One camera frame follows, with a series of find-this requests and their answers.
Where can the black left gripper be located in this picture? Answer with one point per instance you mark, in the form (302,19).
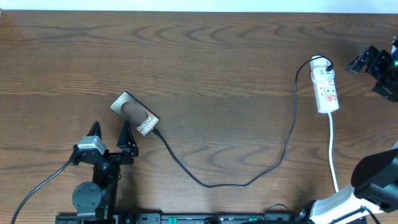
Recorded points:
(127,154)

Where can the white USB charger adapter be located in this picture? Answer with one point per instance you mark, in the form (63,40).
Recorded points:
(319,61)

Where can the white power strip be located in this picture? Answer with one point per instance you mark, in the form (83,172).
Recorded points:
(325,90)

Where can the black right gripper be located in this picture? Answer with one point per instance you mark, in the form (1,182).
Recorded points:
(390,92)

